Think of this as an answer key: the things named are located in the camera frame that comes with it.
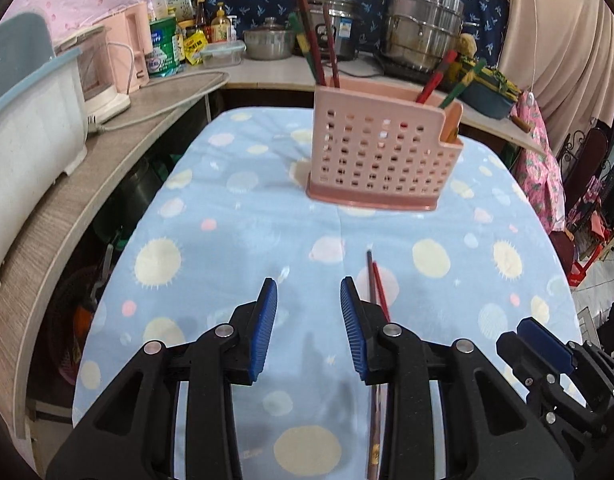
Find pink floral cloth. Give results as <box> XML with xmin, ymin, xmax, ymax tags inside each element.
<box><xmin>509</xmin><ymin>92</ymin><xmax>568</xmax><ymax>233</ymax></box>

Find large steel steamer pot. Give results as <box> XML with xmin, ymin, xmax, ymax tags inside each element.
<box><xmin>379</xmin><ymin>0</ymin><xmax>466</xmax><ymax>73</ymax></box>

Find steel rice cooker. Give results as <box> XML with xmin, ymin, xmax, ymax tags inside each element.
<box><xmin>299</xmin><ymin>0</ymin><xmax>360</xmax><ymax>61</ymax></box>

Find yellow packet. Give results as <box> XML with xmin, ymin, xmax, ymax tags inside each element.
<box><xmin>184</xmin><ymin>30</ymin><xmax>209</xmax><ymax>66</ymax></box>

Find white mini oven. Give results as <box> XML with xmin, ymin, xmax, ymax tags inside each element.
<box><xmin>54</xmin><ymin>25</ymin><xmax>133</xmax><ymax>126</ymax></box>

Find green chopstick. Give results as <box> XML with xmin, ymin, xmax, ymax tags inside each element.
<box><xmin>287</xmin><ymin>11</ymin><xmax>318</xmax><ymax>86</ymax></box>

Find white cable with switch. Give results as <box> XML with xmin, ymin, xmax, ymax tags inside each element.
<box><xmin>526</xmin><ymin>0</ymin><xmax>544</xmax><ymax>107</ymax></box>

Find glass food container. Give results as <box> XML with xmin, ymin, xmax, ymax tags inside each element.
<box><xmin>199</xmin><ymin>41</ymin><xmax>248</xmax><ymax>69</ymax></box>

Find grey-blue plastic board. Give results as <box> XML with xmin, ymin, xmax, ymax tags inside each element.
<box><xmin>0</xmin><ymin>12</ymin><xmax>56</xmax><ymax>106</ymax></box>

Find yellow oil bottle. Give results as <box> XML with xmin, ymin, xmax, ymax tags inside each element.
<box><xmin>210</xmin><ymin>2</ymin><xmax>231</xmax><ymax>44</ymax></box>

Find blue planet print tablecloth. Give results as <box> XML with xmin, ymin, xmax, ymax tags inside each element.
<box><xmin>72</xmin><ymin>107</ymin><xmax>595</xmax><ymax>480</ymax></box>

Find ginger root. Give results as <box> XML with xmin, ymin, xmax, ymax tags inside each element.
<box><xmin>457</xmin><ymin>32</ymin><xmax>481</xmax><ymax>59</ymax></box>

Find wrought metal chair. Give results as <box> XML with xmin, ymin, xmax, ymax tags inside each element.
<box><xmin>562</xmin><ymin>127</ymin><xmax>614</xmax><ymax>198</ymax></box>

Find white carton box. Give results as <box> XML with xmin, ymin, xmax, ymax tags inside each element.
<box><xmin>152</xmin><ymin>0</ymin><xmax>195</xmax><ymax>23</ymax></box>

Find white oven power cable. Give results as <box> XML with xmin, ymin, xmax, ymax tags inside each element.
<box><xmin>86</xmin><ymin>40</ymin><xmax>139</xmax><ymax>136</ymax></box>

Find chopsticks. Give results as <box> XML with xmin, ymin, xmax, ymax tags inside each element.
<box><xmin>439</xmin><ymin>58</ymin><xmax>488</xmax><ymax>110</ymax></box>
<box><xmin>294</xmin><ymin>0</ymin><xmax>328</xmax><ymax>88</ymax></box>

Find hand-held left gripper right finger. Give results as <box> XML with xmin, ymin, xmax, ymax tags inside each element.
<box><xmin>339</xmin><ymin>276</ymin><xmax>575</xmax><ymax>480</ymax></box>

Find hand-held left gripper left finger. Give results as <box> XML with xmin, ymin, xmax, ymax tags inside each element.
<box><xmin>44</xmin><ymin>277</ymin><xmax>279</xmax><ymax>480</ymax></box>

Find small steel pot with lid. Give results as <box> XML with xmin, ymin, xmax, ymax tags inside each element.
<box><xmin>243</xmin><ymin>17</ymin><xmax>296</xmax><ymax>61</ymax></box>

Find black induction cooker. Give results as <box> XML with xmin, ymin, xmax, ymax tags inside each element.
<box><xmin>374</xmin><ymin>52</ymin><xmax>440</xmax><ymax>84</ymax></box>

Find red plastic stool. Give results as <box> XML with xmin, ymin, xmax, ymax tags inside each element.
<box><xmin>569</xmin><ymin>225</ymin><xmax>614</xmax><ymax>282</ymax></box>

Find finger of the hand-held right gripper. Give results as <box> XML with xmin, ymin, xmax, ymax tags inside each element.
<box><xmin>496</xmin><ymin>330</ymin><xmax>608</xmax><ymax>442</ymax></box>
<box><xmin>517</xmin><ymin>316</ymin><xmax>614</xmax><ymax>403</ymax></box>

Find beige curtain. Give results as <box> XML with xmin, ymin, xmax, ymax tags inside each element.
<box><xmin>467</xmin><ymin>0</ymin><xmax>614</xmax><ymax>128</ymax></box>

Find dark red chopstick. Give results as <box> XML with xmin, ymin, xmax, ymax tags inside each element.
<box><xmin>322</xmin><ymin>6</ymin><xmax>341</xmax><ymax>89</ymax></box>

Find white plastic tub blue rim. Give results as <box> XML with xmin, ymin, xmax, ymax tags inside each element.
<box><xmin>0</xmin><ymin>47</ymin><xmax>89</xmax><ymax>313</ymax></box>

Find green tin can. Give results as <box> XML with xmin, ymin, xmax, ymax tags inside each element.
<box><xmin>147</xmin><ymin>16</ymin><xmax>185</xmax><ymax>79</ymax></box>

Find blue dish tray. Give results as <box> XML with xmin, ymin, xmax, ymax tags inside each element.
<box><xmin>457</xmin><ymin>57</ymin><xmax>518</xmax><ymax>121</ymax></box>

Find brown chopstick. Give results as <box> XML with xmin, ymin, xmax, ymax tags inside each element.
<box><xmin>364</xmin><ymin>249</ymin><xmax>385</xmax><ymax>480</ymax></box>

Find pink perforated utensil holder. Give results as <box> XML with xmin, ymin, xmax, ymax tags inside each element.
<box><xmin>306</xmin><ymin>85</ymin><xmax>465</xmax><ymax>211</ymax></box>

